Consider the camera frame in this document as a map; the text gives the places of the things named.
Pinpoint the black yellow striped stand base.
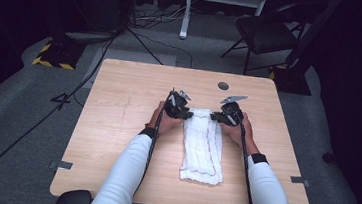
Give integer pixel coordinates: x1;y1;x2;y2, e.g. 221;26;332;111
31;36;87;73

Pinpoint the black folding chair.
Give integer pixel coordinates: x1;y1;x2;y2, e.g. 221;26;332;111
218;0;313;82

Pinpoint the black stand with striped base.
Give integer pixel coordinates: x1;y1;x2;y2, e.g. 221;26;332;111
266;0;346;99

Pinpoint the person's right hand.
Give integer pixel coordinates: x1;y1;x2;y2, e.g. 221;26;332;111
217;109;264;158

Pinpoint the black cabinet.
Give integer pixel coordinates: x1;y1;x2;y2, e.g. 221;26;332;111
63;0;137;39

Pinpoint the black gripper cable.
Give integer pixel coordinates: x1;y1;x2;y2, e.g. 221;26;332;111
231;119;265;204
133;86;175;199

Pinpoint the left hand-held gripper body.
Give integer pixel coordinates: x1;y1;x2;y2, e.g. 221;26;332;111
161;86;194;121

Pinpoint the thin black floor cable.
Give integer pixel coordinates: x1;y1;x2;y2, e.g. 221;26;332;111
124;26;197;69

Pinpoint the grey table cable grommet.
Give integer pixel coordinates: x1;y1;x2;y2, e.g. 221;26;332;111
216;80;230;92

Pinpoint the person's left hand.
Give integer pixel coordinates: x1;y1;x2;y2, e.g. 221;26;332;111
145;99;187;139

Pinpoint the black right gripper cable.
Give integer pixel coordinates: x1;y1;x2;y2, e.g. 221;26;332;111
231;119;265;204

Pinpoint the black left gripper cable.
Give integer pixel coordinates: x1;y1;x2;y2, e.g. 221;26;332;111
133;86;175;199

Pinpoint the long black floor cable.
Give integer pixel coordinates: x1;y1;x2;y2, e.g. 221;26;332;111
0;22;118;204

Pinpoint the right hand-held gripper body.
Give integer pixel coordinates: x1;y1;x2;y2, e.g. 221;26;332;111
216;92;249;128

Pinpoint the white towel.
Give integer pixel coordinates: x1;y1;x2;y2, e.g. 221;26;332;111
177;106;230;187

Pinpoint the bundle of floor cables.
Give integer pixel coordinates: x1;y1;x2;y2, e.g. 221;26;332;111
129;0;187;34

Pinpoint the grey tape piece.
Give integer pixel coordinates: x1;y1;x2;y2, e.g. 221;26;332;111
49;159;75;172
289;175;312;189

